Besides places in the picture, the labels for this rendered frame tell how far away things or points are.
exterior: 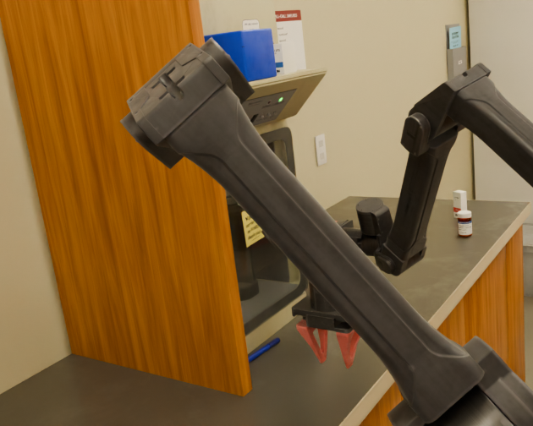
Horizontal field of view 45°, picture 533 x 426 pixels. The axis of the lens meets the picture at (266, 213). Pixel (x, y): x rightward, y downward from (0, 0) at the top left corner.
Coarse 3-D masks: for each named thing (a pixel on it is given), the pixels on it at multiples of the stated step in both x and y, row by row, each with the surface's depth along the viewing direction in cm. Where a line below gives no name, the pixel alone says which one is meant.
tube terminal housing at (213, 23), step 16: (208, 0) 121; (224, 0) 125; (240, 0) 129; (256, 0) 134; (272, 0) 139; (208, 16) 121; (224, 16) 125; (240, 16) 130; (256, 16) 134; (272, 16) 139; (208, 32) 122; (224, 32) 126; (272, 32) 139; (256, 128) 136; (272, 128) 141; (272, 320) 145; (288, 320) 150; (256, 336) 140
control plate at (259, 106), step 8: (264, 96) 122; (272, 96) 125; (280, 96) 128; (288, 96) 131; (248, 104) 119; (256, 104) 122; (264, 104) 125; (272, 104) 128; (280, 104) 131; (248, 112) 122; (256, 112) 125; (264, 112) 128; (272, 112) 132; (256, 120) 128; (264, 120) 131
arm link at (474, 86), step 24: (480, 72) 92; (432, 96) 94; (456, 96) 91; (480, 96) 90; (432, 120) 96; (456, 120) 93; (480, 120) 90; (504, 120) 88; (528, 120) 88; (504, 144) 88; (528, 144) 86; (528, 168) 87
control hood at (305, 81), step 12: (300, 72) 128; (312, 72) 132; (324, 72) 136; (252, 84) 114; (264, 84) 118; (276, 84) 121; (288, 84) 126; (300, 84) 131; (312, 84) 136; (252, 96) 118; (300, 96) 137; (288, 108) 137; (300, 108) 143; (276, 120) 137
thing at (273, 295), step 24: (288, 144) 144; (288, 168) 145; (240, 216) 131; (240, 240) 131; (264, 240) 138; (240, 264) 131; (264, 264) 139; (288, 264) 147; (240, 288) 132; (264, 288) 139; (288, 288) 147; (264, 312) 139
